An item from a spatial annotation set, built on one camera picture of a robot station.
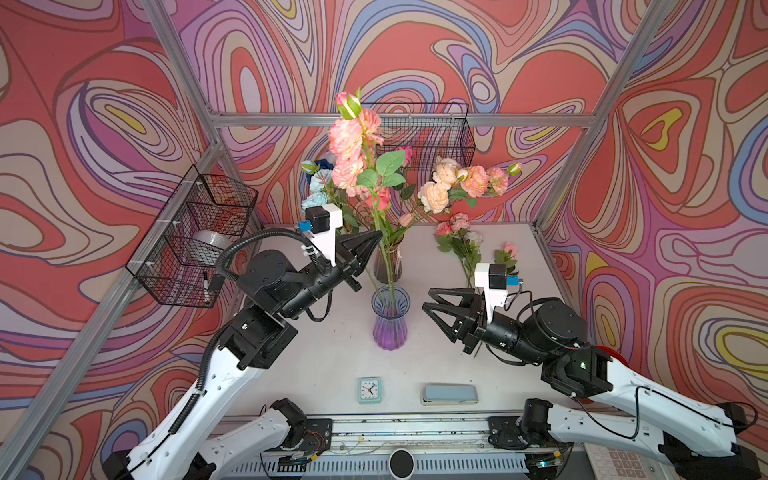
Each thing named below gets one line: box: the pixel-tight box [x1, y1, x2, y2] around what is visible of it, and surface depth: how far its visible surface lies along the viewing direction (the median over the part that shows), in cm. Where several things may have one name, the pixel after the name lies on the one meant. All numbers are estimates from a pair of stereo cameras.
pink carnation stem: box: [448, 162, 522, 209], surface depth 72 cm
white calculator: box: [583, 443, 681, 480], surface depth 69 cm
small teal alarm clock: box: [358, 376, 382, 404], surface depth 80 cm
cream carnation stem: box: [393, 157, 469, 238], surface depth 72 cm
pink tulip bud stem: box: [392, 213, 414, 241], surface depth 83 cm
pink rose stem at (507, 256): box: [494, 242, 519, 275], surface depth 109 cm
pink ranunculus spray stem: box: [434, 212, 484, 288], surface depth 113 cm
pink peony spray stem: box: [329, 92, 406, 312], surface depth 40 cm
